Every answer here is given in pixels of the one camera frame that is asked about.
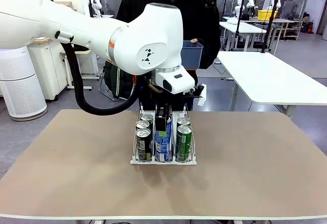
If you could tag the cardboard box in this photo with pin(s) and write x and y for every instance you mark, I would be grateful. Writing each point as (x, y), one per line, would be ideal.
(65, 4)

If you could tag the black Pepsi can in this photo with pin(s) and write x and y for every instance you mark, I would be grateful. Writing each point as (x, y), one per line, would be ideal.
(142, 124)
(143, 144)

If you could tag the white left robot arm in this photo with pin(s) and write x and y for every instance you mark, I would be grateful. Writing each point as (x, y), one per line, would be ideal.
(76, 34)

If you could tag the blue-grey plastic bin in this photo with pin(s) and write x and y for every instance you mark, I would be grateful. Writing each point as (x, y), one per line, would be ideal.
(191, 55)

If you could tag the person's left forearm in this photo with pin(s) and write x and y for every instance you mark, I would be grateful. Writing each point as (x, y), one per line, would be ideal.
(209, 52)

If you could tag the yellow plastic bin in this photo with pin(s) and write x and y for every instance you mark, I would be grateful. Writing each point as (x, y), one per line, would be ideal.
(264, 14)

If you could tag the orange garment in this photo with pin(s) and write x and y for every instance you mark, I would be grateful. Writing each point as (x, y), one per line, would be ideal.
(135, 79)

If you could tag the blue Pocari Sweat can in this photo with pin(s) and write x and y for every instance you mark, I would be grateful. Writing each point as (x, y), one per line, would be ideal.
(163, 148)
(169, 125)

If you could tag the white air purifier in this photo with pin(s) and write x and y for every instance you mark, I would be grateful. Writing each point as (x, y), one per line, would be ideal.
(20, 93)

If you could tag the black tripod pole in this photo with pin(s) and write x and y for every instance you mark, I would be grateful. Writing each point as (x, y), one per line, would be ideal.
(269, 24)

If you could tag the person in black jacket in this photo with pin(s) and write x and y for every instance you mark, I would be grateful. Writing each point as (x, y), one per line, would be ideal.
(194, 9)

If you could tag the small wooden side table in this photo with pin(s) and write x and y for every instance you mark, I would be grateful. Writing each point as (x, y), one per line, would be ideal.
(81, 52)

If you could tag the green Sprite can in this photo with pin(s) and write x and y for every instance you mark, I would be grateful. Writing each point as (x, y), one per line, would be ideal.
(184, 144)
(184, 121)

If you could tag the white background table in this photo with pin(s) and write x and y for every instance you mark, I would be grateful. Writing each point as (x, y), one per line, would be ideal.
(242, 27)

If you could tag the person's left hand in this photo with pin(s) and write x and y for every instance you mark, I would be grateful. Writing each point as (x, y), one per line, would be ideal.
(195, 40)

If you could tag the white cabinet wooden top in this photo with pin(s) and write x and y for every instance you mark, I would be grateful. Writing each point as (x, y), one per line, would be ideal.
(46, 68)

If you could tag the metal folding chair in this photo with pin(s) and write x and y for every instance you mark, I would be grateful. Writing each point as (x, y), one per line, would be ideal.
(106, 95)

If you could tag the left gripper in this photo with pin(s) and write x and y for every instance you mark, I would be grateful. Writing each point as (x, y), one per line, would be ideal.
(164, 100)

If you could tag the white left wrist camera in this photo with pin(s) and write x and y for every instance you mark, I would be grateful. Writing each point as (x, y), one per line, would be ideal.
(201, 101)

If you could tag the dark green striped jacket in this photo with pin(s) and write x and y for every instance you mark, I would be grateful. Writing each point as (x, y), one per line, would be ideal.
(112, 80)

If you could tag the large white table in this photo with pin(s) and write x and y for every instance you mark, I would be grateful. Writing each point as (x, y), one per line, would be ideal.
(268, 75)

